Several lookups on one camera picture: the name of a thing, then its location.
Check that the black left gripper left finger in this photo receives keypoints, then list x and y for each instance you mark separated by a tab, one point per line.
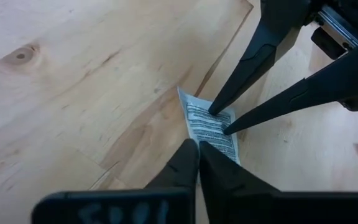
166	202

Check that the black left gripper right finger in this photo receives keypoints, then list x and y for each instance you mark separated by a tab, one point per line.
244	205

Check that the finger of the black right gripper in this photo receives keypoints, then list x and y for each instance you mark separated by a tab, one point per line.
322	84
266	46

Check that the white wipe packet black print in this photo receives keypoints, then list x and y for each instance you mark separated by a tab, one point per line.
204	124

